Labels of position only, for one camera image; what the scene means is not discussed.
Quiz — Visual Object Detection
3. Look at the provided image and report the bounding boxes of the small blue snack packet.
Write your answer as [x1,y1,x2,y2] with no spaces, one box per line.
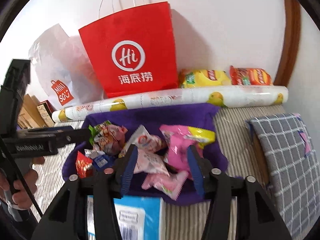
[92,154,115,172]

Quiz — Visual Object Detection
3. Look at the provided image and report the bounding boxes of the green triangular snack packet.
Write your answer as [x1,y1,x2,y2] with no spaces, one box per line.
[88,120,112,145]

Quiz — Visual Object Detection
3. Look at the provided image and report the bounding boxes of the light pink snack packet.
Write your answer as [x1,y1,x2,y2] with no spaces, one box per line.
[142,171,189,200]

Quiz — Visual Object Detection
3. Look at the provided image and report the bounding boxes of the pink panda snack bag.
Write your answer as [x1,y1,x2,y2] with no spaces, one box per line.
[94,124,127,155]

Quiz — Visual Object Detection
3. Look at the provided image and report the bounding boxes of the pink bear candy bar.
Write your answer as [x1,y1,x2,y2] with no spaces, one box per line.
[118,125,167,158]

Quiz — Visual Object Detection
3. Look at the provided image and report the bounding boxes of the pink yellow snack bag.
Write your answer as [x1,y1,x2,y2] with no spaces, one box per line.
[159,125,216,180]

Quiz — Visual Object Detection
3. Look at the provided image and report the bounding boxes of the white red snack packet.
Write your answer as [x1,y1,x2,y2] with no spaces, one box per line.
[85,149,105,160]

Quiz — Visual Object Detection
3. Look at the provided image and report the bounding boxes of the white pink snow cake packet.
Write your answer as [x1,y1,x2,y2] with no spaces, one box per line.
[133,150,169,176]

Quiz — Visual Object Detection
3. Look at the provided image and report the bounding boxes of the person's left hand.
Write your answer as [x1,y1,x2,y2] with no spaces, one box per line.
[0,168,39,209]

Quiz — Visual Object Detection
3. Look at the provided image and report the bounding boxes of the wooden headboard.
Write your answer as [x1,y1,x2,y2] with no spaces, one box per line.
[18,94,47,128]

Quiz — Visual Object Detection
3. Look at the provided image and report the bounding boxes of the patterned book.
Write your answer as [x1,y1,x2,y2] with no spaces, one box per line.
[37,100,56,127]

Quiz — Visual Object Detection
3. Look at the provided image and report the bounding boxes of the grey checked folded cloth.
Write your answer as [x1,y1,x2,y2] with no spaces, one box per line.
[247,113,319,239]

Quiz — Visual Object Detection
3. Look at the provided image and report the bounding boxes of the blue tissue pack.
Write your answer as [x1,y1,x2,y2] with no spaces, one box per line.
[86,195,166,240]

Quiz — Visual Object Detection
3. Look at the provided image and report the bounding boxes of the striped quilted mattress cover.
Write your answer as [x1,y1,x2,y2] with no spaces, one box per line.
[31,104,288,240]

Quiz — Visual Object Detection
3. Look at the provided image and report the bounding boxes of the white Miniso plastic bag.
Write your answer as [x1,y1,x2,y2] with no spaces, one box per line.
[29,24,104,110]

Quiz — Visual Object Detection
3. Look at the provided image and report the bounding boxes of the purple towel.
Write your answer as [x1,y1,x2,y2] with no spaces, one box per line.
[62,102,229,207]

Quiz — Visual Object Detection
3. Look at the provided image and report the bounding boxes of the duck print wallpaper roll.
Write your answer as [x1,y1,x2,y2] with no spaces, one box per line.
[52,85,289,123]

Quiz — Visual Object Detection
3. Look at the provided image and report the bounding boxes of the red chips bag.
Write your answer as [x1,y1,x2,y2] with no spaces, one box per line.
[229,66,273,86]

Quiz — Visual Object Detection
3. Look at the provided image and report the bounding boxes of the red Haidilao paper bag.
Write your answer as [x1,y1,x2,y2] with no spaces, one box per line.
[79,2,178,98]

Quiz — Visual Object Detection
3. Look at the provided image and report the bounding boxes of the yellow chips bag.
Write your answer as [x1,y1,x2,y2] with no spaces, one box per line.
[178,69,232,88]

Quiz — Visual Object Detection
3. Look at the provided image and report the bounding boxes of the brown wooden door frame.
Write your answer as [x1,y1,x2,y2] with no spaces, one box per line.
[273,0,301,87]

